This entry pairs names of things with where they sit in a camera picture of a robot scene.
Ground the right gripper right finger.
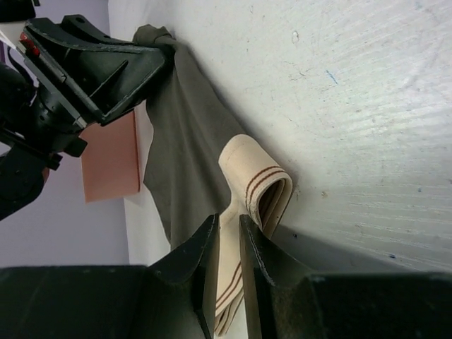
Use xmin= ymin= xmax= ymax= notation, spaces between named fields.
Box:
xmin=239 ymin=215 xmax=451 ymax=338

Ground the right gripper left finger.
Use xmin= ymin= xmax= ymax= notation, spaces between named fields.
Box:
xmin=1 ymin=215 xmax=219 ymax=338

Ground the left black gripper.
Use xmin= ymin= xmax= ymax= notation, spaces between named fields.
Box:
xmin=1 ymin=15 xmax=166 ymax=170

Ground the olive underwear beige waistband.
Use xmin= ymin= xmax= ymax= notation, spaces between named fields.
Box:
xmin=133 ymin=25 xmax=292 ymax=337

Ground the pink compartment tray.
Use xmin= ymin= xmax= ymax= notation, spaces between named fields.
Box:
xmin=81 ymin=112 xmax=141 ymax=203

